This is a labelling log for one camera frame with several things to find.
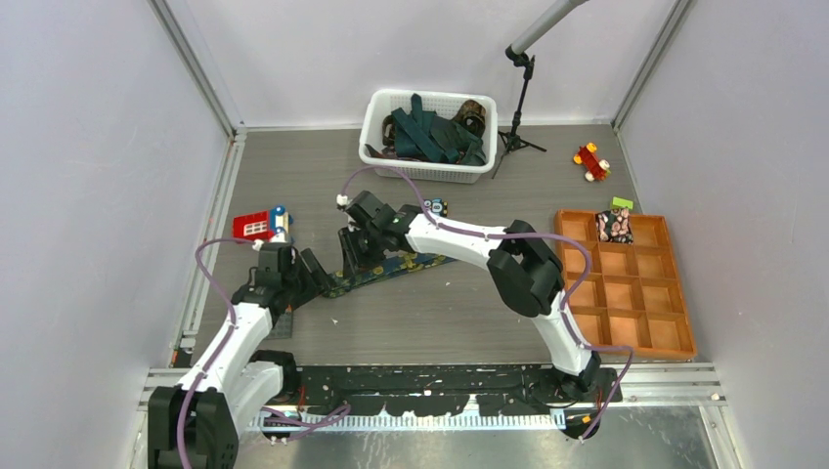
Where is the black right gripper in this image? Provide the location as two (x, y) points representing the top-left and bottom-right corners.
(338, 225), (386, 279)

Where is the blue yellow floral tie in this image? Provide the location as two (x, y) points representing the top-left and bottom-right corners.
(321, 253), (455, 299)

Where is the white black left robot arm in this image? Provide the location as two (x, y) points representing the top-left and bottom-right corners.
(147, 241), (331, 468)

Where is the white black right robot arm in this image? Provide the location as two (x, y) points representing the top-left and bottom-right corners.
(336, 191), (600, 402)

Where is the orange grey toy block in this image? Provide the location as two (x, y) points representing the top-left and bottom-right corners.
(266, 308), (294, 340)

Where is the red toy house block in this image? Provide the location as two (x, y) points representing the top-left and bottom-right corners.
(232, 204), (294, 244)

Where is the blue owl toy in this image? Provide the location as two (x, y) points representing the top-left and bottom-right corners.
(424, 198), (449, 217)

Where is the dark floral tie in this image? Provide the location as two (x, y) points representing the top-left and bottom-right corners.
(364, 144), (398, 160)

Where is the dark green tie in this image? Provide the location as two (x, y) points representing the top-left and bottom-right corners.
(382, 94), (486, 166)

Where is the white plastic basket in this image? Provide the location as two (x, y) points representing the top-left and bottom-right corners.
(359, 89), (499, 184)

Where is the brown patterned rolled tie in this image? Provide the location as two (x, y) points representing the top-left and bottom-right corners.
(452, 99), (487, 137)

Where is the red toy car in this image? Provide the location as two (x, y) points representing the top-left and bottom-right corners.
(573, 143), (611, 182)

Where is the black tripod stand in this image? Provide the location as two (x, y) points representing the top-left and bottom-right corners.
(492, 46), (547, 179)

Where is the green toy block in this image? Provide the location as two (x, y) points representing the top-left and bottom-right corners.
(610, 196), (634, 210)

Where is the orange wooden compartment tray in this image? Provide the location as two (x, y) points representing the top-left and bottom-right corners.
(552, 210), (697, 361)

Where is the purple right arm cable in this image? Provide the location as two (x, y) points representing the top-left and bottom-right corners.
(335, 165), (636, 443)

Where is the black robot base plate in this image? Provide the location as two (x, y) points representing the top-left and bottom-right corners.
(284, 363), (625, 419)

